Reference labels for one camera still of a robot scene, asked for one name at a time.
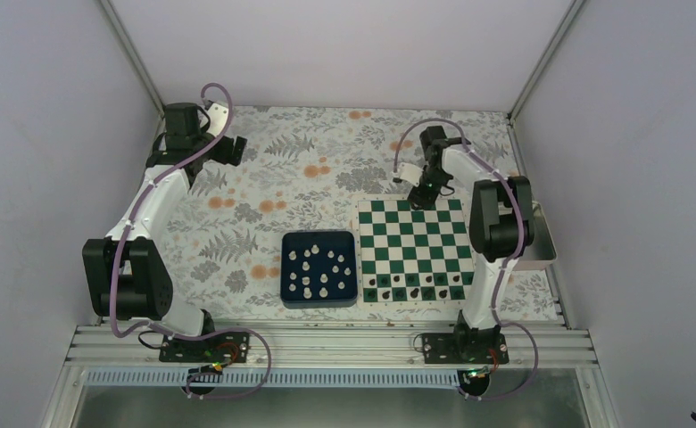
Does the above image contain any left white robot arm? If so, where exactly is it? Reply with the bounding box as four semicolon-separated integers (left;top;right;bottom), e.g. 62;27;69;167
82;101;247;361

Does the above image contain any aluminium rail frame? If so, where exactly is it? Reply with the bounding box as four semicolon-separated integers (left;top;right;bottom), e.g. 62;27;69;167
65;321;599;368

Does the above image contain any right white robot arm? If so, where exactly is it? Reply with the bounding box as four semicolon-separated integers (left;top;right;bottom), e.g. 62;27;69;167
396;126;534;364

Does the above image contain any dark blue tray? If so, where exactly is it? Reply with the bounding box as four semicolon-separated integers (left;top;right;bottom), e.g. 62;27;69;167
279;230;358;309

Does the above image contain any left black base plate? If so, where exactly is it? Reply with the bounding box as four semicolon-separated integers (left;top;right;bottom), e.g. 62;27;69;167
158;332;250;365

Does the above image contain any black chess piece row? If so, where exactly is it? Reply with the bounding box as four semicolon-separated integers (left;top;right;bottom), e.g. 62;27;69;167
361;272;474;303

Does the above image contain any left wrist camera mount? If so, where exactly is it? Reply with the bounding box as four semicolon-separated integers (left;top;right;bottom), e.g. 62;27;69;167
205;103;230;136

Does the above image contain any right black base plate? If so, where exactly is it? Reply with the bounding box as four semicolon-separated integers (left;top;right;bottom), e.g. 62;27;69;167
420;333;510;365

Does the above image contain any green white chess board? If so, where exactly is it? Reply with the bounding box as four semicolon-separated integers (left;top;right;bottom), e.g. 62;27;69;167
352;195;475;308

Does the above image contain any silver metal tin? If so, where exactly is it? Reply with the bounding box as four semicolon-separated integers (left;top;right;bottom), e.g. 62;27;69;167
514;202;557;271

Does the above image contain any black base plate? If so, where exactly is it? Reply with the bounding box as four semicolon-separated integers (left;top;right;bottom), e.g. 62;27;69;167
158;332;250;365
420;333;510;365

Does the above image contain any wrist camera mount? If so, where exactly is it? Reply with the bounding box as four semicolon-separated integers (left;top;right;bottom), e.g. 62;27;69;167
205;103;230;136
393;162;424;186

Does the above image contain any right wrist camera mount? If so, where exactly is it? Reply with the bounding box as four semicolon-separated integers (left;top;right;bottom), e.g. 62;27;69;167
393;162;424;186

